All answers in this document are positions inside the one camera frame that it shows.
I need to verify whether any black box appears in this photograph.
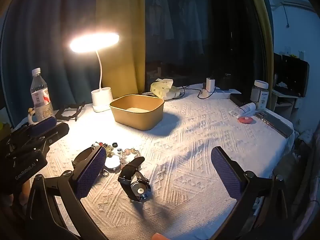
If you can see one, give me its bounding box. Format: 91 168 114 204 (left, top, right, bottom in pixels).
230 93 250 107

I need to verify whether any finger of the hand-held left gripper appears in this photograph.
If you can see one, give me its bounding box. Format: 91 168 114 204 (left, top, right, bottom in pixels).
35 122 70 145
31 116 57 133

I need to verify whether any white power strip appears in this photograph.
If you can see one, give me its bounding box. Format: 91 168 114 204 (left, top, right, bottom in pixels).
201 86 242 100

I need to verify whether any gold rectangular bowl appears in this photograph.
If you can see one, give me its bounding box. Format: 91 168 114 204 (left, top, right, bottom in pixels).
109 94 165 131

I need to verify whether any gold chain bracelet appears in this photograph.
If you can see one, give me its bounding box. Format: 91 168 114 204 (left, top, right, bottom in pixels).
91 142 113 157

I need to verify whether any black folding stand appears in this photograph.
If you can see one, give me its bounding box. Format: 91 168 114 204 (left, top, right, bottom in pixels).
55 101 85 122

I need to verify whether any white desk lamp base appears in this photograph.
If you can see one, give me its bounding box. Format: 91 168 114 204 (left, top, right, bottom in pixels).
69 32 120 112

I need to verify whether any white tube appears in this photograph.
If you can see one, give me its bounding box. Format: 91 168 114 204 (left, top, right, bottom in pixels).
229 102 257 118

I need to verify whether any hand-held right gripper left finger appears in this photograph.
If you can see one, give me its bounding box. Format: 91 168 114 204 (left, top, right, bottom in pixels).
25 145 107 240

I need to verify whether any black cable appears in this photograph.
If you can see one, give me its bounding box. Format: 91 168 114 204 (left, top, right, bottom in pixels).
172 84 210 100

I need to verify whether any blue curtain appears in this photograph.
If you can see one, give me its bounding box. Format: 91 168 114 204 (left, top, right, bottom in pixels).
0 0 102 120

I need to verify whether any white lid jar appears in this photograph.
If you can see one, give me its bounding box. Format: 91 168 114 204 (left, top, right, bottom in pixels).
251 80 269 110

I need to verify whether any white textured tablecloth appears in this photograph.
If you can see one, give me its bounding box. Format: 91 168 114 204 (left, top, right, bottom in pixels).
15 84 295 240

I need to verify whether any person's left hand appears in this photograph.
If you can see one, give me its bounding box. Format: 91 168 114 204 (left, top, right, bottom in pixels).
11 181 32 207

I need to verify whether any yellow curtain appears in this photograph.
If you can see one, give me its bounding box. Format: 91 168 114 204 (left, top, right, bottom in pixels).
96 0 146 100
245 0 275 88

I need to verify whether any dark window pane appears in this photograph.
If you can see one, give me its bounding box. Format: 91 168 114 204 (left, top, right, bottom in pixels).
144 0 264 94

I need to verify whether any clear plastic water bottle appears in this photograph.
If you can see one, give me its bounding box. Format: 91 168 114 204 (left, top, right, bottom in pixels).
30 67 54 122

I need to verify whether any yellow tissue pack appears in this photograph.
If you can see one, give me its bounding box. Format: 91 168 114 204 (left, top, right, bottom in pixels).
150 78 179 99

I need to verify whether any white air conditioner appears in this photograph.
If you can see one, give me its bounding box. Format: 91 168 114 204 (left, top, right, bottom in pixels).
271 0 320 14

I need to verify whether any black monitor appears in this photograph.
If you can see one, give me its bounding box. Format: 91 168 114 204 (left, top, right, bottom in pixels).
274 52 310 98

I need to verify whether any white shelf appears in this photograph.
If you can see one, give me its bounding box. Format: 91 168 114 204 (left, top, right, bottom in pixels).
271 89 300 120

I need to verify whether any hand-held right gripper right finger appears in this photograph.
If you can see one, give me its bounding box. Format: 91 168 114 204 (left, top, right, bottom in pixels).
211 146 295 240

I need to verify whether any black strap wristwatch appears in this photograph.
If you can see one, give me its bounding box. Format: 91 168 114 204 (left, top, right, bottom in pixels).
118 156 152 202

